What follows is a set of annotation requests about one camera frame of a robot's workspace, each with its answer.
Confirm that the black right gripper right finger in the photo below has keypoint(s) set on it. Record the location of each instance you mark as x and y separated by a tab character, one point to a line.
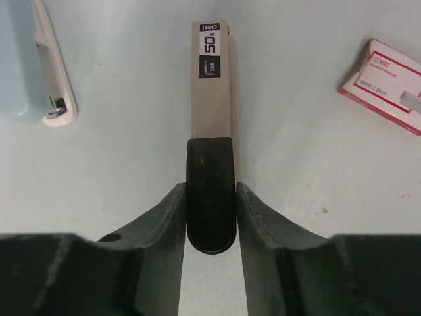
289	270

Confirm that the red white staple box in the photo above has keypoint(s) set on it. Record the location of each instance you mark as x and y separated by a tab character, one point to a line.
387	82

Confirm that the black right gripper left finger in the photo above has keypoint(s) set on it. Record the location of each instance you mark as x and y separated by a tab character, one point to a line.
135	270

